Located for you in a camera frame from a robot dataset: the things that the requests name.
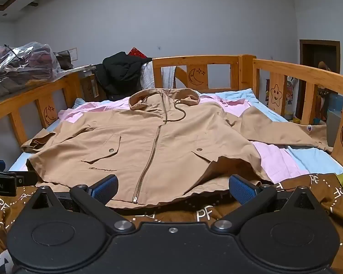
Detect white paper sheets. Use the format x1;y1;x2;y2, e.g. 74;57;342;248
57;65;97;77

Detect dark brown bag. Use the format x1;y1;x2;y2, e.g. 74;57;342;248
54;51;75;70

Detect red paper item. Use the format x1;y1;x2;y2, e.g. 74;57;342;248
129;46;148;59

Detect brown hanging bag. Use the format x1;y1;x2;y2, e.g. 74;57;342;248
317;61;337;97

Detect clear plastic bag of clothes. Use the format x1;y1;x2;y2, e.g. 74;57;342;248
0;43;62;103

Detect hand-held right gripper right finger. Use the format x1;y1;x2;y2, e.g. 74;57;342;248
212;175;318;233

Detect pale striped cloth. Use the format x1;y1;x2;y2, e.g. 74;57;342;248
140;62;155;90

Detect tan hooded jacket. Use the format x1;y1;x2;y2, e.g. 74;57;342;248
21;88;333;208

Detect pink floral bed sheet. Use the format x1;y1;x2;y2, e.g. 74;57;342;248
58;93;311;184

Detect wooden bed frame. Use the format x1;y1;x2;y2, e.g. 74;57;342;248
0;54;343;174

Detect light blue bed sheet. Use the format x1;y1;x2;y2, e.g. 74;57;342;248
8;88;343;177

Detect brown printed blanket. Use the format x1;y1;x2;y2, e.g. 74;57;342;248
0;173;343;274

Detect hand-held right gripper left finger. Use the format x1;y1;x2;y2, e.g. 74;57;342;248
31;175;135;233

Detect blue water bottle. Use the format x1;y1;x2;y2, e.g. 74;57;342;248
320;94;343;120

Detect black puffer jacket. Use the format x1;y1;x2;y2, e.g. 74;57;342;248
95;52;153;102

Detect dark wooden door frame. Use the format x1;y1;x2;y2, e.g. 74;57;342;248
299;39;340;120

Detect white appliance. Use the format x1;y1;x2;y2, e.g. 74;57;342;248
326;111;343;149

